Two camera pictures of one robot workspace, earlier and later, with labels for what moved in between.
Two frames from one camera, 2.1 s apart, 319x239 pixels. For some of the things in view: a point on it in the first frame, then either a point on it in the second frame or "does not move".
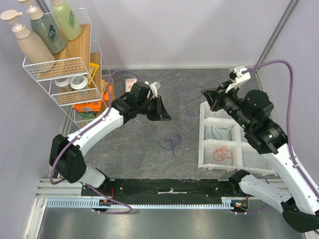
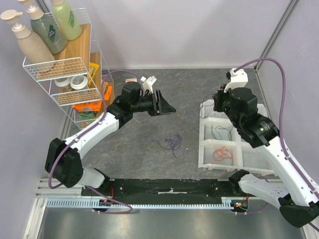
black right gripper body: x=217 y=97 does not move
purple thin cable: x=194 y=99 → x=202 y=104
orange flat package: x=90 y=106 does not move
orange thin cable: x=221 y=156 does not move
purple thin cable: x=175 y=143 does not move
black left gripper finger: x=165 y=115 → x=166 y=108
